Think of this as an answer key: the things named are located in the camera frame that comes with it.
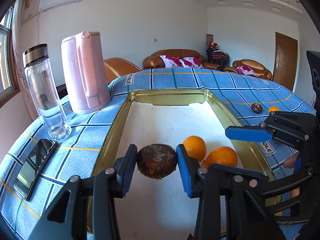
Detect dark mangosteen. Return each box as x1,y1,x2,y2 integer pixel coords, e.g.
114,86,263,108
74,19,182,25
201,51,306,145
251,103,263,114

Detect small orange tangerine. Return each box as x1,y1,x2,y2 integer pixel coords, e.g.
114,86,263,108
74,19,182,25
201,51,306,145
268,106,279,113

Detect large orange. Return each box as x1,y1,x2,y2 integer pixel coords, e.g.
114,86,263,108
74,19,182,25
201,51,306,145
183,135,207,163

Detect dark brown round fruit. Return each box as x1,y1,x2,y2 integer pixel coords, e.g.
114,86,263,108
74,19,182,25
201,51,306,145
136,144,178,179

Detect person's right hand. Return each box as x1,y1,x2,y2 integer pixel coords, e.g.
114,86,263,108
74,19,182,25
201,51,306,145
283,152,300,198

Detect gold metal tin tray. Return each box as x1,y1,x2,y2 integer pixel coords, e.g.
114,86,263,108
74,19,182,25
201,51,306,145
92,89,275,239

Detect pink cushion on armchair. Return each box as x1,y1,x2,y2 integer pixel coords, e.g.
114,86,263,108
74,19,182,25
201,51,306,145
236,66,256,76

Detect brown leather armchair right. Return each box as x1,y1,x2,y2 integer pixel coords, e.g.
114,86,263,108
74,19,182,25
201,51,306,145
223,59,272,80

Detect brown leather armchair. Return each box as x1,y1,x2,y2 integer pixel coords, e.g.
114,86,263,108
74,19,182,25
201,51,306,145
223,59,272,80
104,57,140,84

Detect brown wooden door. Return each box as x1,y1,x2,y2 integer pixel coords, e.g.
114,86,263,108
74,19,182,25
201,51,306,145
272,32,298,91

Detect black smartphone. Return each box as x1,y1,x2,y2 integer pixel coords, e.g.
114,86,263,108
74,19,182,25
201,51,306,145
13,139,57,201

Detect stacked chairs with clothes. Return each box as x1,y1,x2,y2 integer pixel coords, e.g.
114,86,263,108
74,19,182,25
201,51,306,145
206,34,230,68

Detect pink floral cushion right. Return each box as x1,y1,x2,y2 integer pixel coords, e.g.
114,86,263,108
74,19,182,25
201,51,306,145
180,57,203,68

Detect pink floral cushion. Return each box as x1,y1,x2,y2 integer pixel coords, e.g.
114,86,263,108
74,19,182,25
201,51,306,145
160,55,182,68
180,57,203,68

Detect pink floral cushion left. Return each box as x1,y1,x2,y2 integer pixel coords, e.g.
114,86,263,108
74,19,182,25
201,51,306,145
160,55,182,68

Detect brown leather armchair left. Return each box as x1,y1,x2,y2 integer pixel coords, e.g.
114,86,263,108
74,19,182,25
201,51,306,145
104,57,140,84

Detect brown leather three-seat sofa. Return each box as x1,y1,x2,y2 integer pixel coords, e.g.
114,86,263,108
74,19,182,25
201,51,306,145
143,49,222,71

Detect pink electric kettle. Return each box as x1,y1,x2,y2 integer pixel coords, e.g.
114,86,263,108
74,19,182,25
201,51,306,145
61,30,110,114

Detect clear glass water bottle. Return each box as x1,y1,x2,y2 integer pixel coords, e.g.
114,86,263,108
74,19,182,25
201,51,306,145
23,43,72,142

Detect pink curtain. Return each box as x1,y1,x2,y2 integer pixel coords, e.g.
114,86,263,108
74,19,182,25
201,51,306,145
11,0,39,121

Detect window with frame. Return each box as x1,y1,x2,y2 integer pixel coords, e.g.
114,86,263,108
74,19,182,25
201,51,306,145
1,6,20,107

